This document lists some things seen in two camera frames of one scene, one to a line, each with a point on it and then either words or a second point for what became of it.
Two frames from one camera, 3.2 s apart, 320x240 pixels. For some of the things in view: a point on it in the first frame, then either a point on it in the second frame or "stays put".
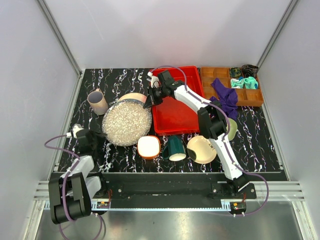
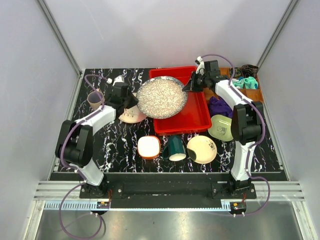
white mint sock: [237, 83] stays put
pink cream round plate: [136, 96] to [132, 115]
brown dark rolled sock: [249, 70] stays put
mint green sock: [250, 82] stays put
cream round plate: [204, 148] stays put
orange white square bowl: [148, 147] stays put
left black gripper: [101, 137] to [135, 100]
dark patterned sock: [235, 72] stays put
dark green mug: [175, 150] stays put
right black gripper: [151, 99] to [190, 86]
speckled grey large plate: [126, 122] to [161, 97]
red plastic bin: [172, 116] stays put
